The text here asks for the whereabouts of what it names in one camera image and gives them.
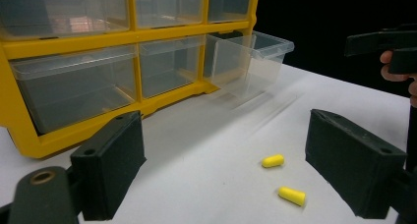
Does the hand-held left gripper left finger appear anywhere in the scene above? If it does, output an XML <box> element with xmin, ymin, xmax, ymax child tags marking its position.
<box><xmin>70</xmin><ymin>110</ymin><xmax>148</xmax><ymax>222</ymax></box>

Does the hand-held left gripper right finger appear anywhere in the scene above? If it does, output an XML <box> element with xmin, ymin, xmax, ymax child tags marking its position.
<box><xmin>305</xmin><ymin>108</ymin><xmax>408</xmax><ymax>220</ymax></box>

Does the yellow foam earplug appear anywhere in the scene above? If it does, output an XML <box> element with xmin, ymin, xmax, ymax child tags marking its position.
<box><xmin>261</xmin><ymin>153</ymin><xmax>285</xmax><ymax>169</ymax></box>
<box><xmin>277</xmin><ymin>186</ymin><xmax>307</xmax><ymax>207</ymax></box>

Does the yellow plastic drawer cabinet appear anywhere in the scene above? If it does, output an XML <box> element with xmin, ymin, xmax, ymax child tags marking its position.
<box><xmin>0</xmin><ymin>0</ymin><xmax>262</xmax><ymax>160</ymax></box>

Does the clear plastic drawer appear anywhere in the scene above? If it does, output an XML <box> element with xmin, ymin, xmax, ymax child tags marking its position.
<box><xmin>203</xmin><ymin>29</ymin><xmax>295</xmax><ymax>99</ymax></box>
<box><xmin>134</xmin><ymin>0</ymin><xmax>205</xmax><ymax>29</ymax></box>
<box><xmin>0</xmin><ymin>0</ymin><xmax>130</xmax><ymax>42</ymax></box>
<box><xmin>139</xmin><ymin>34</ymin><xmax>207</xmax><ymax>99</ymax></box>
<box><xmin>208</xmin><ymin>0</ymin><xmax>253</xmax><ymax>24</ymax></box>
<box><xmin>9</xmin><ymin>43</ymin><xmax>139</xmax><ymax>136</ymax></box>

